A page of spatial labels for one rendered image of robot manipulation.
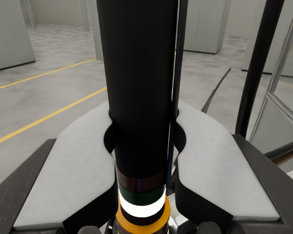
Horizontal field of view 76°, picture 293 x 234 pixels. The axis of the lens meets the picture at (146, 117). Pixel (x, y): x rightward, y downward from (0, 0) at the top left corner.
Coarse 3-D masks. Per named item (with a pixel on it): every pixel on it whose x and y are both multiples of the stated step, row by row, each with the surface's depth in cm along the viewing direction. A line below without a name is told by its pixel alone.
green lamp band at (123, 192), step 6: (120, 186) 12; (162, 186) 12; (120, 192) 13; (126, 192) 12; (132, 192) 12; (150, 192) 12; (156, 192) 12; (162, 192) 12; (126, 198) 12; (132, 198) 12; (138, 198) 12; (144, 198) 12; (150, 198) 12; (156, 198) 12; (138, 204) 12; (144, 204) 12
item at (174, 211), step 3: (174, 201) 18; (171, 204) 18; (174, 204) 18; (171, 207) 17; (174, 207) 17; (171, 210) 17; (174, 210) 17; (177, 210) 17; (171, 213) 17; (174, 213) 17; (177, 213) 17; (174, 216) 17; (171, 222) 17; (171, 225) 17
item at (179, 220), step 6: (168, 198) 18; (174, 198) 18; (180, 216) 17; (174, 222) 16; (180, 222) 16; (186, 222) 16; (192, 222) 17; (174, 228) 17; (180, 228) 16; (186, 228) 17; (192, 228) 18
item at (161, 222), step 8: (168, 200) 15; (168, 208) 14; (120, 216) 14; (168, 216) 14; (120, 224) 14; (128, 224) 13; (152, 224) 13; (160, 224) 13; (136, 232) 13; (144, 232) 13; (152, 232) 13
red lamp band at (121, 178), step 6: (120, 174) 11; (162, 174) 11; (120, 180) 12; (126, 180) 11; (132, 180) 11; (138, 180) 11; (144, 180) 11; (150, 180) 11; (156, 180) 11; (162, 180) 12; (126, 186) 12; (132, 186) 11; (138, 186) 11; (144, 186) 11; (150, 186) 11; (156, 186) 12
